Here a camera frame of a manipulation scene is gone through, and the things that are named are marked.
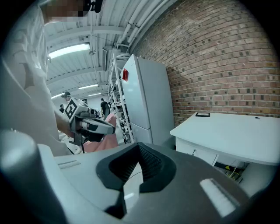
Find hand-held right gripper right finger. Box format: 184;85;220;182
128;142;250;224

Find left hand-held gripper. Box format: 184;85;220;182
64;98;116;147

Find grey ceiling air unit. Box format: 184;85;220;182
101;45;115;72

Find white desk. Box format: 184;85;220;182
170;112;280;199

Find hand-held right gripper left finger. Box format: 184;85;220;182
37;142;142;224

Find black head camera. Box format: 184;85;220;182
84;0;102;13

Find yellow and white cables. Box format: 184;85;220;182
215;161;250;182

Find pink cloth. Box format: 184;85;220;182
84;113;119;154

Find white ceiling pipe bundle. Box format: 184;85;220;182
119;0;169;48

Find white desk drawer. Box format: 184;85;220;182
175;138;219;167

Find person's left forearm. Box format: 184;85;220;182
54;110;74;138

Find white refrigerator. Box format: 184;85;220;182
121;54;176;150

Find white metal shelf rack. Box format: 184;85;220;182
106;52;135;145

